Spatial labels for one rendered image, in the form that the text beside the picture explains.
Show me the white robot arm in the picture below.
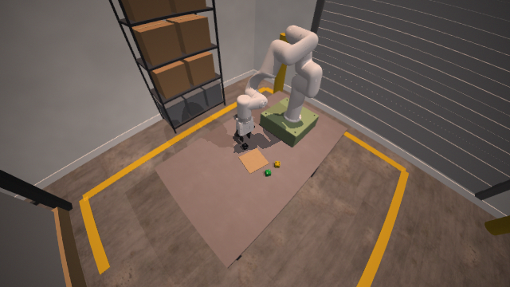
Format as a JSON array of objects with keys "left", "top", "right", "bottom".
[{"left": 233, "top": 26, "right": 323, "bottom": 123}]

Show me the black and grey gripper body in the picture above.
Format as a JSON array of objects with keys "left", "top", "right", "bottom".
[{"left": 236, "top": 117, "right": 254, "bottom": 136}]

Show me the orange flat mat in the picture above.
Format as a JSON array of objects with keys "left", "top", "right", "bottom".
[{"left": 238, "top": 148, "right": 269, "bottom": 174}]

